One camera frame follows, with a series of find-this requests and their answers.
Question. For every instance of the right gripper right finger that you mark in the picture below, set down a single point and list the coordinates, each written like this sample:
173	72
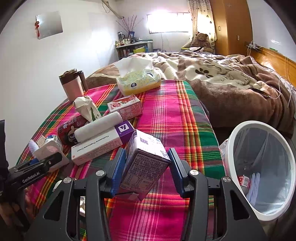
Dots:
193	185

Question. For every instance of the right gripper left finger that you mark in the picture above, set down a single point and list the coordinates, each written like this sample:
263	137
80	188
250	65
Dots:
104	184

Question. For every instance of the purple white medicine box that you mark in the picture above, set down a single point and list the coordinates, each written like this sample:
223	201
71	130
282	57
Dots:
102	143

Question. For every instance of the white green text box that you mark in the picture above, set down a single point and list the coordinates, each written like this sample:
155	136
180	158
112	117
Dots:
51	145

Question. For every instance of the purple milk carton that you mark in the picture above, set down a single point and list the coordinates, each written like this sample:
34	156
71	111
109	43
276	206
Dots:
146	161

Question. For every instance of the white towel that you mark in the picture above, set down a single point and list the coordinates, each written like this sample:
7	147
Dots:
98	126

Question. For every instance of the white round trash bin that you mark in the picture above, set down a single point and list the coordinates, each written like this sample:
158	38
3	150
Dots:
260	152

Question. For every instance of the person's left hand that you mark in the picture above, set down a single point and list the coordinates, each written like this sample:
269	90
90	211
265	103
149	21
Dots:
8	211

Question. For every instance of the small white dropper bottle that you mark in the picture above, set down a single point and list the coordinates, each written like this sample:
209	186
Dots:
33	147

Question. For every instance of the red can in bin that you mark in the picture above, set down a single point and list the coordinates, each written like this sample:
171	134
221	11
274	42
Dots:
244	183

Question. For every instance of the red cartoon can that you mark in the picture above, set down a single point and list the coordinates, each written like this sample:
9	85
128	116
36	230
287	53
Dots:
65	131

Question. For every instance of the pink plaid blanket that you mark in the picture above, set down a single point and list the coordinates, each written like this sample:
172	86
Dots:
174	114

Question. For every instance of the crumpled white green tissue packet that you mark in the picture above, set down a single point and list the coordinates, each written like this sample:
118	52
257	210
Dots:
86	107

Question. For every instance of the pink white small carton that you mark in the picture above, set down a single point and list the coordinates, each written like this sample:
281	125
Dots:
128	107

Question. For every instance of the brown paw print blanket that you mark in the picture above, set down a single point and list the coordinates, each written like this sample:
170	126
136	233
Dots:
224	85

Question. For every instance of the pink brown travel mug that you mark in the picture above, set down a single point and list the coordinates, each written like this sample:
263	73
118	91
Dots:
73	83

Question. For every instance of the yellow tissue pack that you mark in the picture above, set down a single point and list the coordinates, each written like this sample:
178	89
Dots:
136	75

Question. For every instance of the black phone on bed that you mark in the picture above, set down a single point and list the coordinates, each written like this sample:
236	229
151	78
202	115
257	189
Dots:
263	93

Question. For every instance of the cluttered grey shelf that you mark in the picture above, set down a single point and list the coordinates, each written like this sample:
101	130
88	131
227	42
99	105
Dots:
126	47

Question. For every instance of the brown teddy bear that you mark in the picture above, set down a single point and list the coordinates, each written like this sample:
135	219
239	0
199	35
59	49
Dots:
201	41

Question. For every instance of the wooden headboard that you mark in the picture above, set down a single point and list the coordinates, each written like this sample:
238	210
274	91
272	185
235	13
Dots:
277	62

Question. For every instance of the vase with twigs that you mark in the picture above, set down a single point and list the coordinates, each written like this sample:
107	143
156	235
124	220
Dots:
129	24

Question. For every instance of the floral curtain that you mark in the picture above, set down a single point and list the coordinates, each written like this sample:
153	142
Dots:
202	18

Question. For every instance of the wooden wardrobe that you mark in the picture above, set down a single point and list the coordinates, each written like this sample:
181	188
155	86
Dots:
232	25

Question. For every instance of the silver wall panel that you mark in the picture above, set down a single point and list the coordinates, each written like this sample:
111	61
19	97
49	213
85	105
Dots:
48	24

